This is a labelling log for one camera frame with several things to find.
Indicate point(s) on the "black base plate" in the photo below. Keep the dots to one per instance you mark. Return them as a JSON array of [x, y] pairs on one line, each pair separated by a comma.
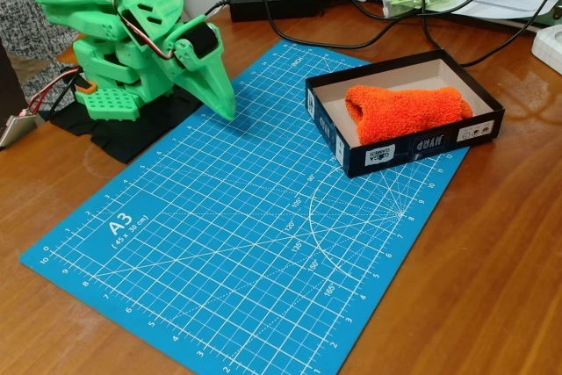
[[131, 138]]

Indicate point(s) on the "black cardboard box tray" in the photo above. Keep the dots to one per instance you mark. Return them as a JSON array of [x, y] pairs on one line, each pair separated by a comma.
[[338, 142]]

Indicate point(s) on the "orange plastic tab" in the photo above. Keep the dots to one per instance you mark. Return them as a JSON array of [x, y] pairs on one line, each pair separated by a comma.
[[85, 88]]

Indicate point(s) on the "orange fuzzy sock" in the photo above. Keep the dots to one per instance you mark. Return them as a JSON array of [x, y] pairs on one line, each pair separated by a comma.
[[408, 113]]

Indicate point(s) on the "green 3D-printed robot arm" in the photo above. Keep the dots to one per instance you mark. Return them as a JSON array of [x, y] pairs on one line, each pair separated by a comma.
[[110, 67]]

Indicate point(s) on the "grey speckled fabric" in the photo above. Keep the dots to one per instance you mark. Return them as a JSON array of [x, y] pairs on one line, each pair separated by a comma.
[[26, 37]]

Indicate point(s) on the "white moulded plastic object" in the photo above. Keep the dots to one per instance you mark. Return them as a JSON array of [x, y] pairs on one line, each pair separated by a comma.
[[549, 45]]

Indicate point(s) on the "blue cutting mat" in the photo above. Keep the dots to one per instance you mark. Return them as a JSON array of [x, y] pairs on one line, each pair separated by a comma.
[[263, 239]]

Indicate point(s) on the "small silver circuit board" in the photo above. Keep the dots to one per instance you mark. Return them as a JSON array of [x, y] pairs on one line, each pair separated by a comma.
[[16, 129]]

